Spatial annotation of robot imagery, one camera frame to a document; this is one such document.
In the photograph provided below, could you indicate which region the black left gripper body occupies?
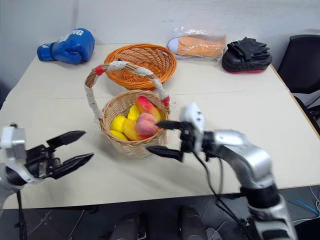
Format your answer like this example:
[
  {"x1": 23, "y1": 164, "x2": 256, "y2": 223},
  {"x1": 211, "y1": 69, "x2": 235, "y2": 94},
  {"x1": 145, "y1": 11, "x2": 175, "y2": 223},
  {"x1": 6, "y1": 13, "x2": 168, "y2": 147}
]
[{"x1": 24, "y1": 143, "x2": 63, "y2": 180}]

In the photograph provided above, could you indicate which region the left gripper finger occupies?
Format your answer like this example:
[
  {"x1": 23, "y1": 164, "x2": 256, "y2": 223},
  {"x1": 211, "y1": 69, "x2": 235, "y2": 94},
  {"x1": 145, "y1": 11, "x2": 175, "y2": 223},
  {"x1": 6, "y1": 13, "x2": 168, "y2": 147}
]
[
  {"x1": 46, "y1": 130, "x2": 87, "y2": 149},
  {"x1": 52, "y1": 152, "x2": 95, "y2": 180}
]

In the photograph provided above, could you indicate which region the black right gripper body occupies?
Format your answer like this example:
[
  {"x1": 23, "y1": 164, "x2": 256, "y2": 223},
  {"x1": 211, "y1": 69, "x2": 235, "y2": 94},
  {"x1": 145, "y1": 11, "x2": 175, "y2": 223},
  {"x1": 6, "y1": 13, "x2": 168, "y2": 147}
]
[{"x1": 178, "y1": 121, "x2": 195, "y2": 154}]

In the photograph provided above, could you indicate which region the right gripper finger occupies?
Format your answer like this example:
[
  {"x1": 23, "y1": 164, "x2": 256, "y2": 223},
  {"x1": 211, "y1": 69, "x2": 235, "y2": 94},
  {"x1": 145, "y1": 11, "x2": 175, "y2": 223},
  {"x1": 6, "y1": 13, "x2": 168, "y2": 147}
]
[
  {"x1": 155, "y1": 119, "x2": 185, "y2": 131},
  {"x1": 145, "y1": 145, "x2": 185, "y2": 163}
]

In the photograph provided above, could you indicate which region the pink peach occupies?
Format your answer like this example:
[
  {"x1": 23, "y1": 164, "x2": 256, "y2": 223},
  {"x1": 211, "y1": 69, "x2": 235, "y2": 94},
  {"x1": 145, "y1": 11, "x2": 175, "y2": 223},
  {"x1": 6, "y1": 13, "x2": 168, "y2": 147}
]
[{"x1": 135, "y1": 112, "x2": 161, "y2": 137}]

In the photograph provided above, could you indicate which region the orange round wicker tray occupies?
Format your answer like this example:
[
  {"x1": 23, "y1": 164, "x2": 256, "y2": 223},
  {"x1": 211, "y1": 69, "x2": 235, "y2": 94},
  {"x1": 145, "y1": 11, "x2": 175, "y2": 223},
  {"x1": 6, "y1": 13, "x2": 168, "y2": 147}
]
[{"x1": 103, "y1": 43, "x2": 178, "y2": 91}]

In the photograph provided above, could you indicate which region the red yellow mango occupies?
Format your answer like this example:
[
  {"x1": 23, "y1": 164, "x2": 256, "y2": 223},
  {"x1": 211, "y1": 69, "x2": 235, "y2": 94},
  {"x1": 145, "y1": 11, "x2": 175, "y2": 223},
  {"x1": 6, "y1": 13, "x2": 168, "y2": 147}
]
[{"x1": 135, "y1": 95, "x2": 162, "y2": 121}]

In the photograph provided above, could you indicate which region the small yellow fruit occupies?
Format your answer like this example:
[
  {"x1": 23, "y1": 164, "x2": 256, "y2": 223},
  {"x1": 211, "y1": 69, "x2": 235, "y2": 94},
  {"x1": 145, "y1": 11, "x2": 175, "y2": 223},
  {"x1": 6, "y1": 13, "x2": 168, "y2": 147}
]
[{"x1": 127, "y1": 104, "x2": 140, "y2": 121}]

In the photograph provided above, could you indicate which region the yellow orange mango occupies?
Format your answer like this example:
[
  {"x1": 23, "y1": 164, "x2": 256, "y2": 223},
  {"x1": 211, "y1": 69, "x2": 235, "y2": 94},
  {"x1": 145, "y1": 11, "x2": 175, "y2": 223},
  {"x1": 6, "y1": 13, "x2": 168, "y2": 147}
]
[{"x1": 123, "y1": 118, "x2": 145, "y2": 141}]

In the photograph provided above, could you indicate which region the round yellow lemon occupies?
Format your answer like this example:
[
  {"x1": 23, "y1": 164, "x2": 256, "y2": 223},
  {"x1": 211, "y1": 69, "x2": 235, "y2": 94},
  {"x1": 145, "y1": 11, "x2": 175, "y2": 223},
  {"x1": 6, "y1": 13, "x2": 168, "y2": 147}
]
[{"x1": 110, "y1": 115, "x2": 127, "y2": 134}]

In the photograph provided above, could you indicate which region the blue boxing glove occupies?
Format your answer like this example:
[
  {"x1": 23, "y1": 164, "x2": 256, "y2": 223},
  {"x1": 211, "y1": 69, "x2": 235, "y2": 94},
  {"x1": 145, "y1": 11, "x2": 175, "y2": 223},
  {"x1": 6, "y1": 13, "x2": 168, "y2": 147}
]
[{"x1": 36, "y1": 27, "x2": 96, "y2": 66}]

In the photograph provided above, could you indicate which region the orange slipper in plastic bag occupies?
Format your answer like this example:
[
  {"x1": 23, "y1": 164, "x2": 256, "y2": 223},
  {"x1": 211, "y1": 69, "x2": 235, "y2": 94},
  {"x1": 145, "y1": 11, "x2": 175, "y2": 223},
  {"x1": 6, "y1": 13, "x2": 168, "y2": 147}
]
[{"x1": 166, "y1": 26, "x2": 229, "y2": 62}]

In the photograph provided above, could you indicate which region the black red focus mitt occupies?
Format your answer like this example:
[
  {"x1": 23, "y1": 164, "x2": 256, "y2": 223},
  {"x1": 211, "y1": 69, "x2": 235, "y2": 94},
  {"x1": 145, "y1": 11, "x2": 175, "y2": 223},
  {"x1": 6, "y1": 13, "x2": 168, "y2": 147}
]
[{"x1": 221, "y1": 36, "x2": 274, "y2": 74}]

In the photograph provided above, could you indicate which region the black office chair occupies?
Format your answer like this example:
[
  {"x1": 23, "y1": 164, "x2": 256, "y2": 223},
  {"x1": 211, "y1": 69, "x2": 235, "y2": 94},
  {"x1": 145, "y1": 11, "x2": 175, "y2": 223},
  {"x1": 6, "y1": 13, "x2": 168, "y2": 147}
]
[{"x1": 276, "y1": 34, "x2": 320, "y2": 137}]

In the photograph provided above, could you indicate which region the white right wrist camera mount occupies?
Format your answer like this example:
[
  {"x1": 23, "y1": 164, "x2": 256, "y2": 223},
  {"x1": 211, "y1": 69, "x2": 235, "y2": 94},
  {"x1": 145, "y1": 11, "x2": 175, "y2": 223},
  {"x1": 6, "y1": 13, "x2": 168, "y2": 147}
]
[{"x1": 178, "y1": 101, "x2": 206, "y2": 154}]

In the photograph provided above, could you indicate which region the handled tan wicker basket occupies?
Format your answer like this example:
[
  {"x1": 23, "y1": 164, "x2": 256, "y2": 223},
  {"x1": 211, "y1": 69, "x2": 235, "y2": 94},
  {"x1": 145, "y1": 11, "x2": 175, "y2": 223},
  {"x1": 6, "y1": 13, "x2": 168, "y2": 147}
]
[{"x1": 84, "y1": 60, "x2": 172, "y2": 159}]

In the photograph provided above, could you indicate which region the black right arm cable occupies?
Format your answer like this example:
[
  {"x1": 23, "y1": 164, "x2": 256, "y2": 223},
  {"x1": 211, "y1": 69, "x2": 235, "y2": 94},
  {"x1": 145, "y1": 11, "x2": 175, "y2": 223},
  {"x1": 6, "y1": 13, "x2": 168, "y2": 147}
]
[{"x1": 193, "y1": 151, "x2": 251, "y2": 226}]

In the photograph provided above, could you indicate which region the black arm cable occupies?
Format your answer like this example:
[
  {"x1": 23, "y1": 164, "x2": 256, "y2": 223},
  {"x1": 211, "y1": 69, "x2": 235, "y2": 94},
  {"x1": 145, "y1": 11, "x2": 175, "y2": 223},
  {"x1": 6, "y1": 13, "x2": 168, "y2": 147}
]
[
  {"x1": 15, "y1": 188, "x2": 28, "y2": 240},
  {"x1": 193, "y1": 151, "x2": 251, "y2": 226}
]

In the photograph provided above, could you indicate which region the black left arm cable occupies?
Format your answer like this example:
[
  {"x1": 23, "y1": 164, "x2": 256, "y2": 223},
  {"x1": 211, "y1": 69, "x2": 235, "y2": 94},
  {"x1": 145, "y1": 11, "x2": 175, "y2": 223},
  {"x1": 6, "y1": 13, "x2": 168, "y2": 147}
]
[{"x1": 15, "y1": 188, "x2": 28, "y2": 240}]

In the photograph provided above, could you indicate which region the blue floor cable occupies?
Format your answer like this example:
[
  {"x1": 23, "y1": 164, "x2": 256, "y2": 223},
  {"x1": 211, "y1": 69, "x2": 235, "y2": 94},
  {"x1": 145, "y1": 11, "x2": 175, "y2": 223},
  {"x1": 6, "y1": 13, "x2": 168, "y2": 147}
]
[{"x1": 293, "y1": 197, "x2": 320, "y2": 216}]

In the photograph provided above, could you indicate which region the white floor cable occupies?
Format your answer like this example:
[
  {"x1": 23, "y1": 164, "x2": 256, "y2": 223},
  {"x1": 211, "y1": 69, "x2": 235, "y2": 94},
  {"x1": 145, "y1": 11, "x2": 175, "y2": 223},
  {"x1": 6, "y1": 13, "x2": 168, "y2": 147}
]
[{"x1": 307, "y1": 184, "x2": 320, "y2": 217}]

